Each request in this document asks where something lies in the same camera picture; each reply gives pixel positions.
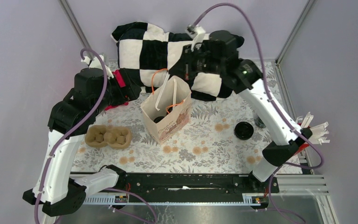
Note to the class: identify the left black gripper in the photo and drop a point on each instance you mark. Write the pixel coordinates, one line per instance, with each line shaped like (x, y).
(132, 90)

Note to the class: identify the brown paper bag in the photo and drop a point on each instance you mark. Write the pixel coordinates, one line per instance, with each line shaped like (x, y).
(173, 121)

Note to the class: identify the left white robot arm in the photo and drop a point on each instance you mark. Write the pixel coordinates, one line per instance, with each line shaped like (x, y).
(94, 90)

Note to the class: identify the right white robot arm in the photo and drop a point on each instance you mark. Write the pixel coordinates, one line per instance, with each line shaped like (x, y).
(244, 78)

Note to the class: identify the pink cloth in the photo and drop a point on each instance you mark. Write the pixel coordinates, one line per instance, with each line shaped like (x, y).
(121, 84)

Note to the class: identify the floral table mat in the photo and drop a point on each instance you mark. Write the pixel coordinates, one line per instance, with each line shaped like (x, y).
(207, 144)

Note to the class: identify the stack of black cups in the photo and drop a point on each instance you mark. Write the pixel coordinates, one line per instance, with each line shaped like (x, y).
(259, 123)

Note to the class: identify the red cup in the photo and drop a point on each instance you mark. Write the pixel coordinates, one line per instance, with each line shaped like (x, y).
(302, 147)

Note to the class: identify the black white checkered pillow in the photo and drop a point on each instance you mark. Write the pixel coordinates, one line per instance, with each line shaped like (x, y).
(146, 52)

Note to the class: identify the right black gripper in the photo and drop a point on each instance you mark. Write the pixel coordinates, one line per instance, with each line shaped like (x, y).
(183, 68)

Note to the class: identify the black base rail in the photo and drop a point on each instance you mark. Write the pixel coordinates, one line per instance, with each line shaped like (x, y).
(191, 188)

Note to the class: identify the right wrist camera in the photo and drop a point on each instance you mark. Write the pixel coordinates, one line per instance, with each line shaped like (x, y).
(198, 35)

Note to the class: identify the white wrapped straws bundle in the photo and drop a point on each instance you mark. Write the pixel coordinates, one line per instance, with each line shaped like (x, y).
(319, 132)

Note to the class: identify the brown cardboard cup carrier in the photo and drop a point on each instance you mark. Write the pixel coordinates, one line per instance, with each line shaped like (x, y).
(116, 137)

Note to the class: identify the black coffee cup lid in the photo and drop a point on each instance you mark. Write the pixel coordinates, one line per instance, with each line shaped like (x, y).
(158, 119)

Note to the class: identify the white straw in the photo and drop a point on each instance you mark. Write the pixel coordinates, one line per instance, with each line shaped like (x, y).
(161, 88)
(174, 101)

